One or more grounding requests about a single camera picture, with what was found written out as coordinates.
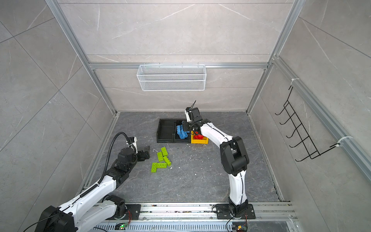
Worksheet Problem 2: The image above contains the green lego brick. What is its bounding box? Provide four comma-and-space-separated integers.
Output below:
157, 152, 164, 162
151, 162, 157, 173
161, 147, 168, 157

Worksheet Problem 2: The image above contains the red lego brick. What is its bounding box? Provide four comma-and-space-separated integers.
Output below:
193, 132, 204, 140

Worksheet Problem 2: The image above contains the green lego brick horizontal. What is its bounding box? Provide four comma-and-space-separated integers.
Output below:
157, 163, 168, 169

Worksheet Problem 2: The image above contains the green lego brick side-lying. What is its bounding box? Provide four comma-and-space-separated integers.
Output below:
163, 156, 172, 166

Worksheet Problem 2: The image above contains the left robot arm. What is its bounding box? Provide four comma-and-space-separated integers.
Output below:
35, 146, 150, 232

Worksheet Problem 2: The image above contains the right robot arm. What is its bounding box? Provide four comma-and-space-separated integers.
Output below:
184, 107, 249, 217

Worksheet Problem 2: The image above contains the middle black bin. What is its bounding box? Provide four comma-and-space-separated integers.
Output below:
174, 120, 191, 144

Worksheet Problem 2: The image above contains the black bin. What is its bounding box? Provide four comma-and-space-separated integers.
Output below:
157, 119, 176, 143
174, 120, 191, 144

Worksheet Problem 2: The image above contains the yellow bin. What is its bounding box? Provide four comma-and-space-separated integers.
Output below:
191, 131, 209, 145

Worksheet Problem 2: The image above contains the left black bin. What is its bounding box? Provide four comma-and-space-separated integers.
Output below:
157, 119, 176, 143

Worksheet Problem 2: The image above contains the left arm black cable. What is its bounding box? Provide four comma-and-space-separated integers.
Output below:
97, 131, 131, 186

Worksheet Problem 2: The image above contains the white wire basket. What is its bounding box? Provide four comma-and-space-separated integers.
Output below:
137, 64, 207, 91

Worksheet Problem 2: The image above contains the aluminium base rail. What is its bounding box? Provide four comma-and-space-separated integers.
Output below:
75, 201, 302, 232

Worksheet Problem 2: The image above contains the black wire hook rack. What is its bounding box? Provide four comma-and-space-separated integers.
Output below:
274, 86, 341, 162

